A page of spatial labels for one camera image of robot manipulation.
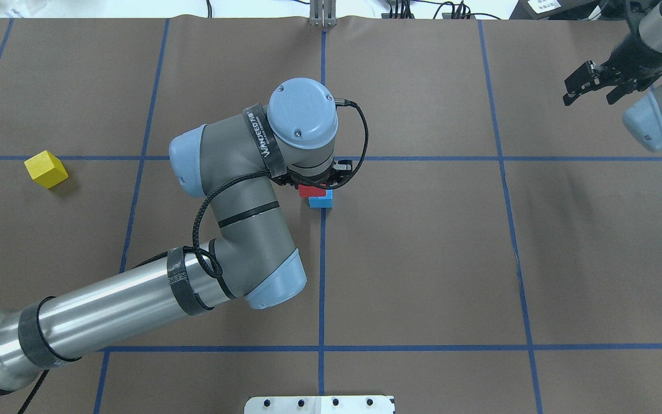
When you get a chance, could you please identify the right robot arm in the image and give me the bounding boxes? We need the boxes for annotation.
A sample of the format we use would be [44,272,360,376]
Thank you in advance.
[563,1,662,152]

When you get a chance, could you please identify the white mount base plate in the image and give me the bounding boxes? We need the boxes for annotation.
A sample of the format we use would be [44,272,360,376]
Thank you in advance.
[244,395,396,413]

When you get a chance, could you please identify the red wooden block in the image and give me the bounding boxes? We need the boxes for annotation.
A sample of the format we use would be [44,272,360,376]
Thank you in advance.
[298,185,326,198]

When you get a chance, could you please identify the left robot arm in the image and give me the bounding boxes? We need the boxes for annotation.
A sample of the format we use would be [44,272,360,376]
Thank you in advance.
[0,78,360,396]

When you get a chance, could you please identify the aluminium frame post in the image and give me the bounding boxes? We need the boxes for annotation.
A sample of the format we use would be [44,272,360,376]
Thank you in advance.
[307,0,338,29]

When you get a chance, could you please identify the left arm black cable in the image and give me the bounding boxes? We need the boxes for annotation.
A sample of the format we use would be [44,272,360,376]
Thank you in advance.
[192,99,370,280]

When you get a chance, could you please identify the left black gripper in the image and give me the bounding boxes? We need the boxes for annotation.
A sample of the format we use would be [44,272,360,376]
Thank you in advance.
[276,170,336,189]

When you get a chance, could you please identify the yellow wooden block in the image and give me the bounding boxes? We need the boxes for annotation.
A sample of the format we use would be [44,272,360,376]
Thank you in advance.
[24,150,70,189]

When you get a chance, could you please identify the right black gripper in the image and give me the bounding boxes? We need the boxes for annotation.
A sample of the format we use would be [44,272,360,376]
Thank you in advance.
[563,33,662,106]

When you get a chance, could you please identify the blue wooden block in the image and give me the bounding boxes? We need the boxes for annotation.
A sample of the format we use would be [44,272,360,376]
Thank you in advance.
[308,190,334,209]

